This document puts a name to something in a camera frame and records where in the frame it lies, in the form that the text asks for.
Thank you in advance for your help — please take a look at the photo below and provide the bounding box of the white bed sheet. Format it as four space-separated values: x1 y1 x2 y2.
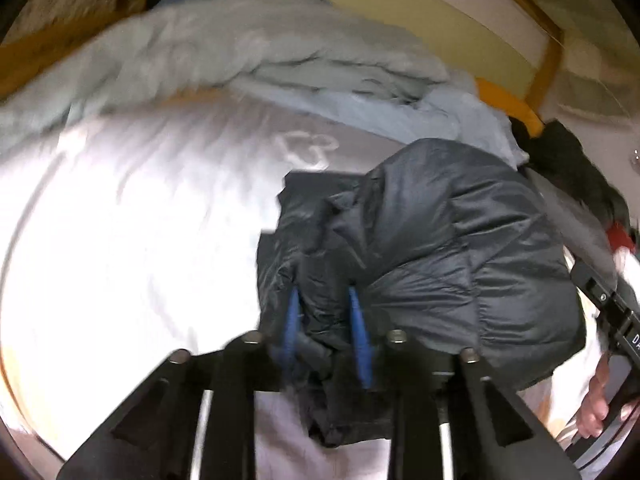
0 95 576 480

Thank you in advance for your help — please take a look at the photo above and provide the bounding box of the white folded cloth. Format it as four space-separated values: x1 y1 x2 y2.
614 246 640 291

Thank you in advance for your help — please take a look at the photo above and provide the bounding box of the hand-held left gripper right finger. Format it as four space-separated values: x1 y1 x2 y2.
347 286 583 480

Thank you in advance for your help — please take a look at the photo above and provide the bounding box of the black down jacket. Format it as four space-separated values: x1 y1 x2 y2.
256 137 587 448

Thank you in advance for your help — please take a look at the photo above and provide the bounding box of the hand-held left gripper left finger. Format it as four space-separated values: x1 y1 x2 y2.
57 285 303 480

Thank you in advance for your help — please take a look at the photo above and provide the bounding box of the black puffy coat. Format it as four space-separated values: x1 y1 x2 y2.
510 119 631 228

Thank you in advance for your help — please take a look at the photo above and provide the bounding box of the grey padded garment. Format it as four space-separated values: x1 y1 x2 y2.
525 167 621 281

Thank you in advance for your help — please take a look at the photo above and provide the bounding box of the person's right hand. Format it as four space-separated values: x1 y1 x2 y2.
575 355 619 439

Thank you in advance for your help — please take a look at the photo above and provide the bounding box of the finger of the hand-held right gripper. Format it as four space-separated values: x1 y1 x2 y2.
570 259 640 331

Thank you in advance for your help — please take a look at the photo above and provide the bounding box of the orange pillow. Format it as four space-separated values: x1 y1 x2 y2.
475 77 545 136

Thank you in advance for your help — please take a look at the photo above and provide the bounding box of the red flat object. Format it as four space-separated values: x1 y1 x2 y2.
607 222 636 251

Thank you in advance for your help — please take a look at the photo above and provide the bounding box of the wooden bunk bed frame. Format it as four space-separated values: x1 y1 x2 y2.
0 0 566 111

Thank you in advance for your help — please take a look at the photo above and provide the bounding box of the light blue duvet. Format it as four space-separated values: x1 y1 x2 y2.
0 0 531 171

